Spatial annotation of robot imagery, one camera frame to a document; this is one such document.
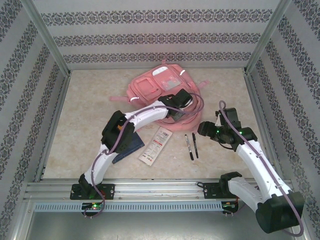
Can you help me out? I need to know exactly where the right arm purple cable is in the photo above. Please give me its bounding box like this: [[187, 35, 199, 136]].
[[218, 99, 305, 237]]

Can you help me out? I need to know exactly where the aluminium side rail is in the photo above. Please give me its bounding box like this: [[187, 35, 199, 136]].
[[33, 71, 73, 182], [243, 69, 286, 181]]

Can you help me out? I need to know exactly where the circuit board green light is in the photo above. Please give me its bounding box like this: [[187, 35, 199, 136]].
[[82, 202, 105, 211]]

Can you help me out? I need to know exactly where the grey slotted cable duct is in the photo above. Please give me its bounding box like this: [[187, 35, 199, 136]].
[[33, 201, 240, 213]]

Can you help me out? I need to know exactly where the pink school backpack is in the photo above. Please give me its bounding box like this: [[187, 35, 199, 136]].
[[109, 59, 210, 133]]

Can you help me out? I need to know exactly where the circuit board blue light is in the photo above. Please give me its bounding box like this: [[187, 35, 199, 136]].
[[221, 201, 239, 210]]

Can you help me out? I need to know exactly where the aluminium mounting rail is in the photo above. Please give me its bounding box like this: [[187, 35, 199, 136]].
[[23, 177, 293, 201]]

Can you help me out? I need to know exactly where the blue notebook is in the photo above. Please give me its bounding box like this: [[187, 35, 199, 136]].
[[111, 134, 146, 165]]

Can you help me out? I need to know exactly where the grey metal panel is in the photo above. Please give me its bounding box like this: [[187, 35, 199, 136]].
[[24, 211, 301, 240]]

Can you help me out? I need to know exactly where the aluminium frame post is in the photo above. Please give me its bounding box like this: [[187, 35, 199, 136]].
[[22, 0, 72, 77], [243, 0, 293, 76]]

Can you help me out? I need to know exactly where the aluminium front upright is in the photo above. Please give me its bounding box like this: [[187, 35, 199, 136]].
[[8, 197, 35, 240]]

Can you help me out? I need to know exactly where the white stationery package with barcode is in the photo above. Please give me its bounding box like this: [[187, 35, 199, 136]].
[[138, 125, 174, 166]]

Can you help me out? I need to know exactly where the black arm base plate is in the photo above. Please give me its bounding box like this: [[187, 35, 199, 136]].
[[69, 183, 116, 201], [202, 182, 250, 200]]

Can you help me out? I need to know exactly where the black marker pen white label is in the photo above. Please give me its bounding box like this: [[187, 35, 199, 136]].
[[184, 134, 195, 161]]

